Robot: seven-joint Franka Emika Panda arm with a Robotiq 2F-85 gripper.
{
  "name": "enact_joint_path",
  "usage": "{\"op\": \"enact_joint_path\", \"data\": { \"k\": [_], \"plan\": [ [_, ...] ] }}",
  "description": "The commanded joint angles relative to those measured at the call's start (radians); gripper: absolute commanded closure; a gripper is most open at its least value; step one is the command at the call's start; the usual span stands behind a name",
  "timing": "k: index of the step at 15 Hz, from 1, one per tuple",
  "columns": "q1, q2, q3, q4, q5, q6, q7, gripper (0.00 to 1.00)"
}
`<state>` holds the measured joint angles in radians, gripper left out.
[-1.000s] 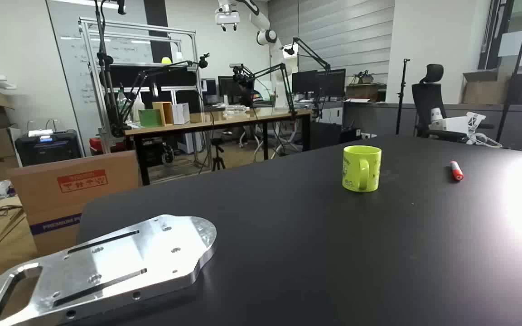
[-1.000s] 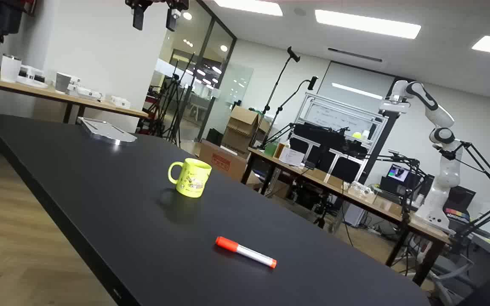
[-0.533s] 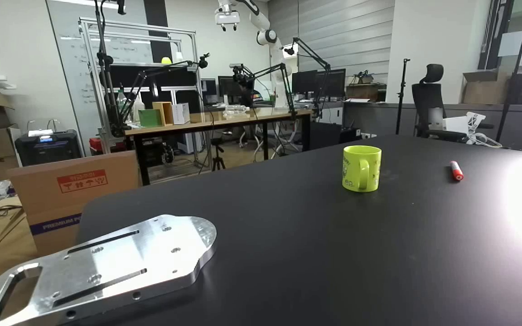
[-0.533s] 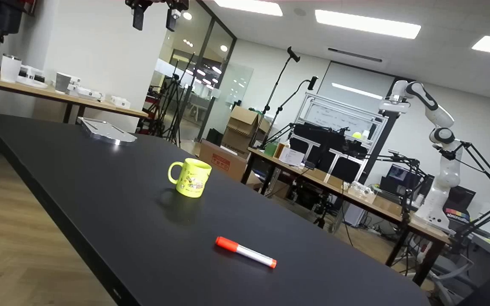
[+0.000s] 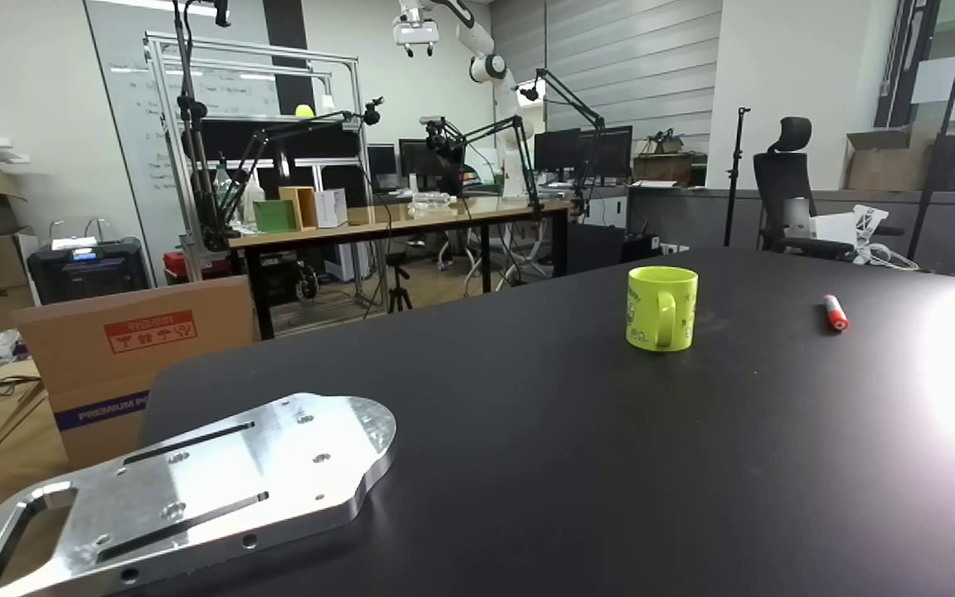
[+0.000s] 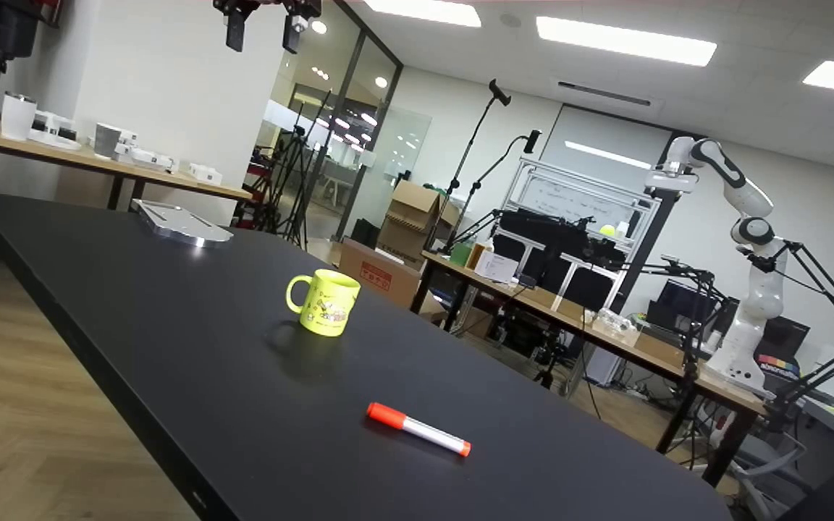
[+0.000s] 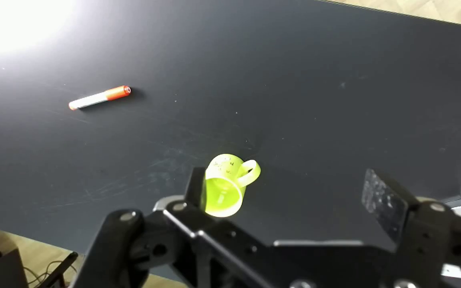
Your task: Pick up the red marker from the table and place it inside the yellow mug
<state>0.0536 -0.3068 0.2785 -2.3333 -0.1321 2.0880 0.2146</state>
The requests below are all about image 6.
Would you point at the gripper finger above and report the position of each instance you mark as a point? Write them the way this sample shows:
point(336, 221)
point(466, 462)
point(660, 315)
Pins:
point(291, 32)
point(236, 29)

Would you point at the white robot arm on desk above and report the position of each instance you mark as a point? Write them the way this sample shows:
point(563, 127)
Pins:
point(757, 304)

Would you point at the yellow mug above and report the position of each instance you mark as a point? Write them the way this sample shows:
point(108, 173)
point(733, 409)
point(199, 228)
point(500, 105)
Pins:
point(329, 304)

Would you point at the red marker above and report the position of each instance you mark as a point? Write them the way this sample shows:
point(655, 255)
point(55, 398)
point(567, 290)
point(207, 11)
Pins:
point(417, 428)

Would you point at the small white box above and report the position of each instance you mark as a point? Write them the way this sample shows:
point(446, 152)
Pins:
point(204, 174)

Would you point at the group of black tripods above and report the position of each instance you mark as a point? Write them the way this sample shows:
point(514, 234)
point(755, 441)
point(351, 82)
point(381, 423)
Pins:
point(294, 181)

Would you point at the white plastic parts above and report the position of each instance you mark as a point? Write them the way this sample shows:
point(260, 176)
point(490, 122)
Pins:
point(55, 130)
point(145, 156)

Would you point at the wooden table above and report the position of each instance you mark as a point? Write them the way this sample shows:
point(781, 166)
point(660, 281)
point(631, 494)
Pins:
point(98, 161)

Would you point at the silver metal plate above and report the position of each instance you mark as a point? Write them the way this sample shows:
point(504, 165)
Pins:
point(182, 224)

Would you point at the tall black stand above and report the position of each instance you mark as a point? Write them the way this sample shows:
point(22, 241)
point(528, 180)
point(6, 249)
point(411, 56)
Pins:
point(469, 148)

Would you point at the stack of cardboard boxes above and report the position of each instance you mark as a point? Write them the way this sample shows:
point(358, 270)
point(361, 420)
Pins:
point(413, 221)

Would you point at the white tumbler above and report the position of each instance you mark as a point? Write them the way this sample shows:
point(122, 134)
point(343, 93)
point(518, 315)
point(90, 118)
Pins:
point(17, 117)

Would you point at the curved black stand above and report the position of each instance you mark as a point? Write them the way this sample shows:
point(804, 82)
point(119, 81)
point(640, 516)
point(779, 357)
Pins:
point(493, 170)

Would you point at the cardboard box with red label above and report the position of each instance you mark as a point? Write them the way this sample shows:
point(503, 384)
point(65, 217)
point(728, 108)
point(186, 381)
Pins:
point(381, 275)

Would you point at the white paper sign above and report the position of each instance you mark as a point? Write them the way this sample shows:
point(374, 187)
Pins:
point(496, 266)

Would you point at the row of black monitors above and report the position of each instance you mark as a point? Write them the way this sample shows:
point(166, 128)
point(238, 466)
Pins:
point(554, 250)

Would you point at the yellow ball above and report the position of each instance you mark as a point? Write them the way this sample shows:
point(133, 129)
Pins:
point(607, 230)

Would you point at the long wooden desk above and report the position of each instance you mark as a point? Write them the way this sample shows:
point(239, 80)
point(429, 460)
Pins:
point(569, 311)

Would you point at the clear plastic container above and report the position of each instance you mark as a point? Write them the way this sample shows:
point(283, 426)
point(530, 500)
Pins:
point(614, 323)

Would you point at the black monitor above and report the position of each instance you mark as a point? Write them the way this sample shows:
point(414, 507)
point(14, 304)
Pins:
point(681, 304)

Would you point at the black articulated stand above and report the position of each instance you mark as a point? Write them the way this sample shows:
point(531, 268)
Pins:
point(826, 289)

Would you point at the whiteboard in aluminium frame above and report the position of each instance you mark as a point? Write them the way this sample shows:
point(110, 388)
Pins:
point(576, 195)

